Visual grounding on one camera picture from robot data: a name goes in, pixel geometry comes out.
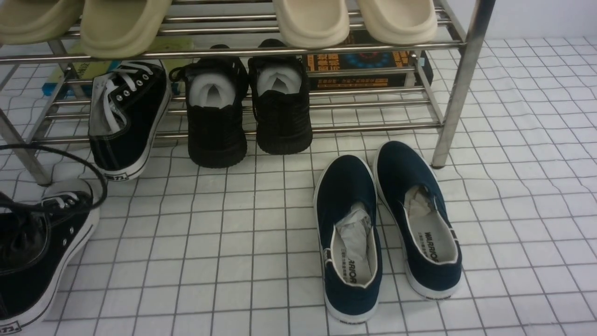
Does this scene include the navy slip-on shoe left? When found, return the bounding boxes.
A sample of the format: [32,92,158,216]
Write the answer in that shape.
[313,154,382,324]

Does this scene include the black knit sneaker right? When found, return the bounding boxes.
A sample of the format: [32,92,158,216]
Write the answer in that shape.
[248,55,313,155]

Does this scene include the black knit sneaker left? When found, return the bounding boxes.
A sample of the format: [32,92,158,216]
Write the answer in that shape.
[169,56,248,168]

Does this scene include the black canvas sneaker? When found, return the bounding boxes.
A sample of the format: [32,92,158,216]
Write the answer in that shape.
[0,179,100,336]
[88,60,172,182]

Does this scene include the green blue box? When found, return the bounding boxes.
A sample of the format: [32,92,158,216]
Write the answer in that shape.
[42,37,194,97]

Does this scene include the olive foam slipper far left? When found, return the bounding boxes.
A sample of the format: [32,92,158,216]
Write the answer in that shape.
[0,0,84,45]

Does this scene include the black knit sneaker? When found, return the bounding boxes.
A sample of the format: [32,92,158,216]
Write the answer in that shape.
[248,55,313,155]
[169,56,248,168]

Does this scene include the cream foam slipper left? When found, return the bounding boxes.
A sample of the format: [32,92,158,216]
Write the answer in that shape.
[272,0,350,49]

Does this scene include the black orange box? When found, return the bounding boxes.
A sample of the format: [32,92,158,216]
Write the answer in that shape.
[302,50,411,91]

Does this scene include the navy slip-on shoe right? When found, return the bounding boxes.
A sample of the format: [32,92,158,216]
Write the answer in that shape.
[373,140,462,300]

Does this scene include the silver metal shoe rack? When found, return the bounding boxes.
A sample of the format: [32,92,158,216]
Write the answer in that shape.
[1,0,495,186]

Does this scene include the cream foam slipper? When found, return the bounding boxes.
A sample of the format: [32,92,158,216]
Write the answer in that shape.
[272,0,350,49]
[357,0,438,45]

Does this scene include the olive foam slipper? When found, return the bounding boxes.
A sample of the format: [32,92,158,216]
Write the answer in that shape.
[0,0,84,45]
[80,0,172,59]

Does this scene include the cream foam slipper right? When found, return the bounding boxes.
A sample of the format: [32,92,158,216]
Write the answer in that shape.
[357,0,438,45]

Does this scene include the navy slip-on shoe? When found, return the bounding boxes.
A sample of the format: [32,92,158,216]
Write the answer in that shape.
[313,154,382,324]
[373,140,462,300]

